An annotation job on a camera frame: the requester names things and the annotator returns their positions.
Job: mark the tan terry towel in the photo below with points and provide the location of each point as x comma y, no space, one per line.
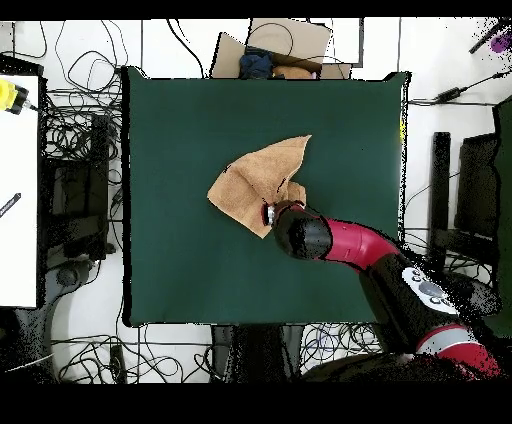
256,180

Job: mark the white board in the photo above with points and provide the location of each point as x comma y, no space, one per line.
18,248

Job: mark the black marker pen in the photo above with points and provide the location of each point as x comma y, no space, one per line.
10,204

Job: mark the brown cardboard box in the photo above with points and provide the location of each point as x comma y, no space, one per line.
304,40

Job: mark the black power adapter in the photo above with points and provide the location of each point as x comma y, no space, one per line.
450,94

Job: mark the purple object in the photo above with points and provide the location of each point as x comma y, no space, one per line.
502,43

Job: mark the dark green table cloth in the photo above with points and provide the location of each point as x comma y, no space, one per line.
180,280

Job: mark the black monitor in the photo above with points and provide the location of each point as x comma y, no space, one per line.
478,184

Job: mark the black upright bar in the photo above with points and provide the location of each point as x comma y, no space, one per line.
439,192

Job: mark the dark grey stand base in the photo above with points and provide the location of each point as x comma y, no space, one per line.
68,276
480,294

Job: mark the dark blue garment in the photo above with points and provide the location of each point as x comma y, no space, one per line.
256,64

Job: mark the orange garment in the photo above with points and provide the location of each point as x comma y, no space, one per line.
292,72

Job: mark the yellow and black tool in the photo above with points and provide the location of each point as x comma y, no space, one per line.
8,96

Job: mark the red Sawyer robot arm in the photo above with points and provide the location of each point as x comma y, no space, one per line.
352,244

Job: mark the black power strip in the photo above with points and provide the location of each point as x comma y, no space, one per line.
117,364

